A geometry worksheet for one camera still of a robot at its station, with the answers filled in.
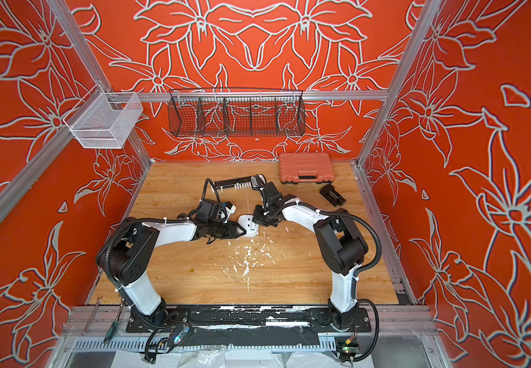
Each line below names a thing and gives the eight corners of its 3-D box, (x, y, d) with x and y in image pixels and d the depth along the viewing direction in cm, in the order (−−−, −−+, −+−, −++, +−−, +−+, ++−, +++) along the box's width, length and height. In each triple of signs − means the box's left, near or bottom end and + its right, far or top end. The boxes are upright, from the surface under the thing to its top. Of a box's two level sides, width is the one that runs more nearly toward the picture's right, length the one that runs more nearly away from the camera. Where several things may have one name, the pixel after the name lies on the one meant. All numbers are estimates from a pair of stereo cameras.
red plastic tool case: (280, 185, 111) (280, 178, 107) (278, 158, 124) (278, 151, 119) (333, 185, 111) (336, 178, 107) (326, 158, 123) (328, 151, 119)
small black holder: (336, 209, 103) (337, 205, 101) (319, 192, 109) (320, 188, 107) (345, 203, 105) (347, 199, 103) (328, 187, 111) (329, 183, 109)
